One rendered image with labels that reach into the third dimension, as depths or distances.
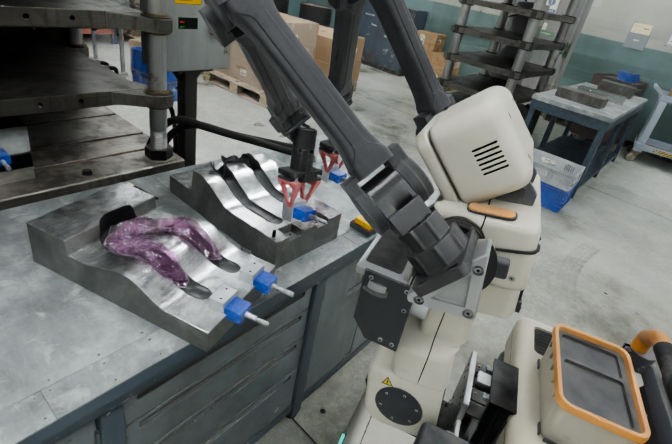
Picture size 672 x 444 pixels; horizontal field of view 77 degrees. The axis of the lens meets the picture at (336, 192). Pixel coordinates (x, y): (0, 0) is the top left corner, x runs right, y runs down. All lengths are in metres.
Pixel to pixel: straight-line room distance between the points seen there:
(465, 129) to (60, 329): 0.86
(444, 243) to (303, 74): 0.30
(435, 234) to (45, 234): 0.85
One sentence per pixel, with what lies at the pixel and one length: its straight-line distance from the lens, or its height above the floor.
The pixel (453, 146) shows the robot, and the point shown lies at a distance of 0.69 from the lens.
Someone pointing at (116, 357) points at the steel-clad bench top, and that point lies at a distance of 0.97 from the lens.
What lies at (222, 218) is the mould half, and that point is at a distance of 1.26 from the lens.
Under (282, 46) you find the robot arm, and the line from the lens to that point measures 0.62.
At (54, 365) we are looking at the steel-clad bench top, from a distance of 0.99.
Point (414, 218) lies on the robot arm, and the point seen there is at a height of 1.24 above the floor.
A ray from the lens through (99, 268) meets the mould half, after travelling 1.05.
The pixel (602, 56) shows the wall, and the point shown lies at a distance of 7.26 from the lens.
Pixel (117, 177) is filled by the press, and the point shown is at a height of 0.77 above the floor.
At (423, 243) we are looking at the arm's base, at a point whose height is 1.21.
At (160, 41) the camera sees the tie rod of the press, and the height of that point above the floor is 1.21.
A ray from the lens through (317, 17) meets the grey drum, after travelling 7.94.
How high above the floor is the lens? 1.52
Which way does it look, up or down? 27 degrees down
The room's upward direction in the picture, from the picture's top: 11 degrees clockwise
